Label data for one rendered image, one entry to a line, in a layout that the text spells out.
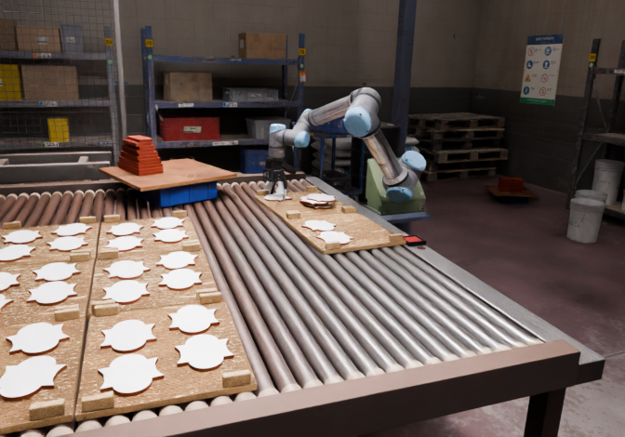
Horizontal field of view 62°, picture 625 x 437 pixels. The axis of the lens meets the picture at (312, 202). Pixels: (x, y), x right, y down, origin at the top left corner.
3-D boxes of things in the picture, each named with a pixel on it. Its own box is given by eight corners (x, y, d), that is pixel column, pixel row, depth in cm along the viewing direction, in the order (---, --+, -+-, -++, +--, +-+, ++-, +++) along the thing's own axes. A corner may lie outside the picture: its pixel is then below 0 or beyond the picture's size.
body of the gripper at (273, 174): (262, 180, 250) (263, 155, 247) (276, 178, 255) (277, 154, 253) (272, 183, 244) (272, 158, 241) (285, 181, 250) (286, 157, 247)
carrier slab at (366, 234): (355, 215, 235) (355, 211, 235) (405, 244, 199) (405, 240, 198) (284, 222, 221) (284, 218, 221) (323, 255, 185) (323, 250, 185)
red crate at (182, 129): (212, 135, 657) (212, 112, 649) (220, 140, 617) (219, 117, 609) (159, 137, 632) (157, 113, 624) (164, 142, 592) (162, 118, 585)
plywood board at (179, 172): (187, 161, 293) (187, 158, 292) (237, 177, 257) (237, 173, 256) (98, 171, 260) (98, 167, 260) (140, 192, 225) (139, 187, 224)
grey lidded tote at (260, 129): (279, 134, 685) (280, 115, 679) (291, 138, 655) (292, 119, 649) (244, 135, 662) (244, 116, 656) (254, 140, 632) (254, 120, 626)
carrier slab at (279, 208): (317, 192, 272) (317, 190, 271) (355, 214, 236) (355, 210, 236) (254, 198, 258) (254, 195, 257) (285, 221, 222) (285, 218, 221)
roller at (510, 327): (305, 186, 306) (305, 178, 305) (554, 364, 129) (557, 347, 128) (297, 186, 304) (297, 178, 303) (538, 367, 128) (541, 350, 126)
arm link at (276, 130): (282, 125, 239) (266, 124, 242) (281, 149, 241) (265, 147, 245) (290, 125, 245) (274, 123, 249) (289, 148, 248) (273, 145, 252)
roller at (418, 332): (264, 188, 298) (264, 179, 296) (471, 382, 121) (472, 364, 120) (256, 189, 296) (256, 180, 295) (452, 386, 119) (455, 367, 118)
